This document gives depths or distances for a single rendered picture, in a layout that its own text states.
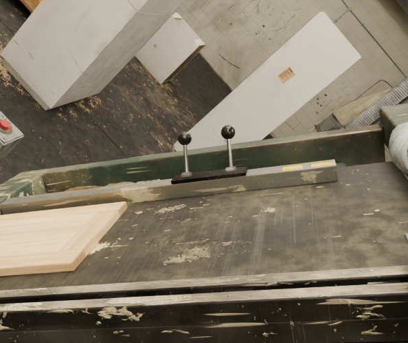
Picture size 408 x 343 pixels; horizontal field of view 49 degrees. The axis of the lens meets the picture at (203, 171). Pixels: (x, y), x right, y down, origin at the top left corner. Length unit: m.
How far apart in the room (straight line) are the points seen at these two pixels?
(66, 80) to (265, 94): 2.03
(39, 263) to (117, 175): 0.58
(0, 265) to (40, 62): 2.72
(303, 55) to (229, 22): 4.65
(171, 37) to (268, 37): 3.37
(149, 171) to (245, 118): 3.29
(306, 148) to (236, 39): 7.77
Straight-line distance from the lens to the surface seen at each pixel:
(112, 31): 3.36
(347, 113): 6.71
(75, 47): 3.49
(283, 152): 1.35
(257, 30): 9.00
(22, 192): 1.52
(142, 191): 1.20
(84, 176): 1.54
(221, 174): 1.14
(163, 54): 6.02
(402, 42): 9.12
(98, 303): 0.67
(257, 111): 4.65
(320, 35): 4.55
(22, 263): 1.02
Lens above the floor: 1.85
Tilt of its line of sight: 21 degrees down
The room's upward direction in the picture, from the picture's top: 50 degrees clockwise
